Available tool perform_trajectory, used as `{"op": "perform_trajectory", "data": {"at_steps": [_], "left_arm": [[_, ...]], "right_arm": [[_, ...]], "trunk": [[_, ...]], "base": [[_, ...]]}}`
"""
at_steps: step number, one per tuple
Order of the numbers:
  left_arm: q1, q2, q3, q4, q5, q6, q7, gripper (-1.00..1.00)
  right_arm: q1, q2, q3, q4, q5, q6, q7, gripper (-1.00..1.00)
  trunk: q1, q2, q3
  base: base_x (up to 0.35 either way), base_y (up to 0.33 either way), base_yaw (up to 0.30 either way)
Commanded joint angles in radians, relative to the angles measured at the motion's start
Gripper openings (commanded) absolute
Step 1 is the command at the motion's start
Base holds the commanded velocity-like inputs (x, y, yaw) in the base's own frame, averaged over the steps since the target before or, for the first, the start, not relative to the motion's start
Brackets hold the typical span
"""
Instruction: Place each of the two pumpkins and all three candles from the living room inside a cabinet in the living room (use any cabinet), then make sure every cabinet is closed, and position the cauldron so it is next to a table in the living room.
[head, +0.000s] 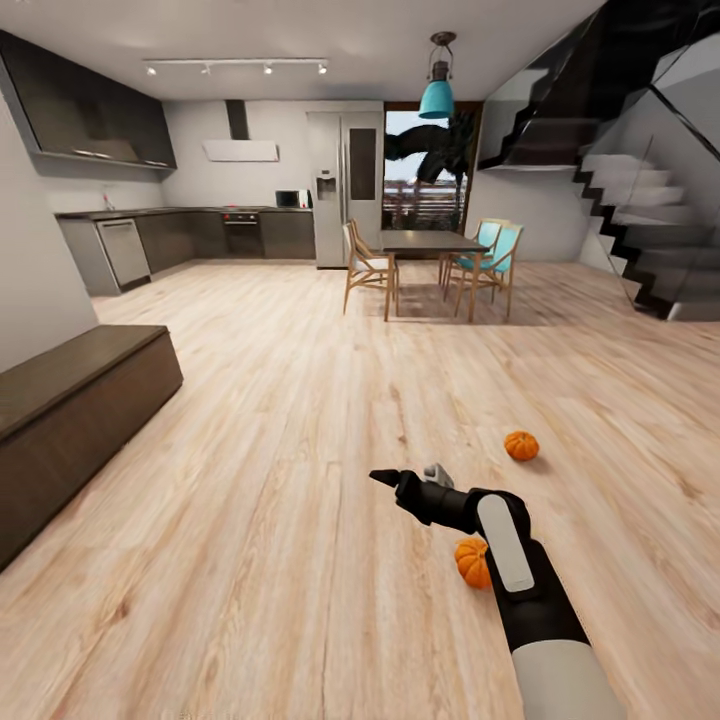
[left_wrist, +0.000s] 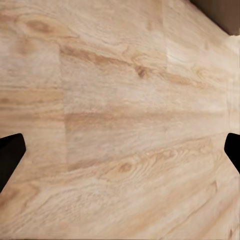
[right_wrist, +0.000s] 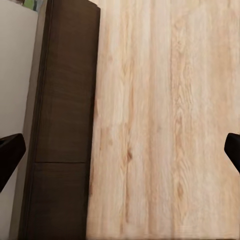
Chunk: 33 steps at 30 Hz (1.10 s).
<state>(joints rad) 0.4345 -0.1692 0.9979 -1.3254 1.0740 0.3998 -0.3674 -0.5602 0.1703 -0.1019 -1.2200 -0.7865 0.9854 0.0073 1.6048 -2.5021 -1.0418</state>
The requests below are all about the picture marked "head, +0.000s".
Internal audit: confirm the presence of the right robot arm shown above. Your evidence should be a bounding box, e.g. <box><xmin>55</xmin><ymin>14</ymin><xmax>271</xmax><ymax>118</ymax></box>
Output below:
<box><xmin>369</xmin><ymin>461</ymin><xmax>629</xmax><ymax>720</ymax></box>

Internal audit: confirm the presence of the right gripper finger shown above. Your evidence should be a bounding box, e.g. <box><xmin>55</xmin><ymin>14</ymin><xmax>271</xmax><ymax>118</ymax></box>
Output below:
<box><xmin>369</xmin><ymin>469</ymin><xmax>404</xmax><ymax>487</ymax></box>

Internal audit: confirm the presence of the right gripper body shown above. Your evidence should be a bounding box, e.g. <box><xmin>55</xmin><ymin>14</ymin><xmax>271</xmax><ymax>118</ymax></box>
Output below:
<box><xmin>395</xmin><ymin>471</ymin><xmax>450</xmax><ymax>527</ymax></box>

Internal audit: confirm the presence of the pumpkin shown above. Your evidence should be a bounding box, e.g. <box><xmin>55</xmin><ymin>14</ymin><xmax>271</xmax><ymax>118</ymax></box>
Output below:
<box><xmin>455</xmin><ymin>537</ymin><xmax>493</xmax><ymax>591</ymax></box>
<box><xmin>505</xmin><ymin>431</ymin><xmax>540</xmax><ymax>461</ymax></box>

